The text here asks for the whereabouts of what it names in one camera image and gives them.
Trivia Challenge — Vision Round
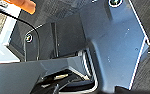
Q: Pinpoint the black robot torso cover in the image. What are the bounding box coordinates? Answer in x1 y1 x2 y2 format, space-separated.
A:
23 20 89 62

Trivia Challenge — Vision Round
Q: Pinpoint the grey robot torso limb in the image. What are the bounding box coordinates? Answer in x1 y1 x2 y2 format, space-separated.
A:
0 54 92 94

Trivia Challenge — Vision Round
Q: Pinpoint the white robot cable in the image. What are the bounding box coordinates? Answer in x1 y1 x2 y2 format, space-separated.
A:
83 49 101 94

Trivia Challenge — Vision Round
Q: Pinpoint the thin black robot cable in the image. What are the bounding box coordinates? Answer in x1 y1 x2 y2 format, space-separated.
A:
0 5 44 61

